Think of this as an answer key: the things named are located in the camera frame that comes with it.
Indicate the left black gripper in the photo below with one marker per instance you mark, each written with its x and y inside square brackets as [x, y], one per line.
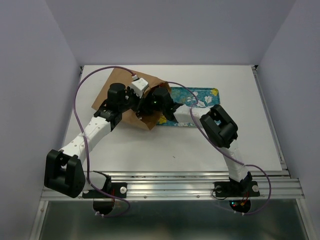
[139, 101]

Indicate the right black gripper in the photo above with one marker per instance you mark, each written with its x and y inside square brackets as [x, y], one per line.
[144, 108]

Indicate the brown paper bag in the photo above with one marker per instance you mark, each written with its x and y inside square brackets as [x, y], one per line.
[114, 91]

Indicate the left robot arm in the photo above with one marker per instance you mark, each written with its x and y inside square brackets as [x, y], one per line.
[64, 168]

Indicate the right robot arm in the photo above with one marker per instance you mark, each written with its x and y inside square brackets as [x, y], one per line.
[219, 129]

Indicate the teal floral tray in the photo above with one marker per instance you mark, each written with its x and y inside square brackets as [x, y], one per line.
[207, 97]

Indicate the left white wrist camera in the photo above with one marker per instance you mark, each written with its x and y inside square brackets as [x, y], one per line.
[139, 85]

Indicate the aluminium mounting rail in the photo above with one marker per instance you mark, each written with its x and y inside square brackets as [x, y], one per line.
[188, 185]

